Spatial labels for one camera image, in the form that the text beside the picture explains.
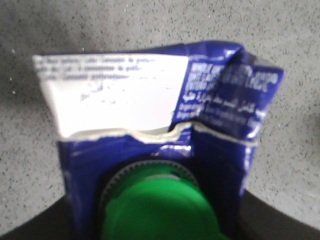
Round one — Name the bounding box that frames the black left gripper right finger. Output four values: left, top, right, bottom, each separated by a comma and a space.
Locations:
237, 190, 320, 240

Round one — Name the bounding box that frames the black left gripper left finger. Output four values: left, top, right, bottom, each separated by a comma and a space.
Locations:
0, 194, 73, 240

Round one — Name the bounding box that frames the blue white milk carton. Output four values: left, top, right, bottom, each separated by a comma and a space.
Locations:
32, 40, 285, 240

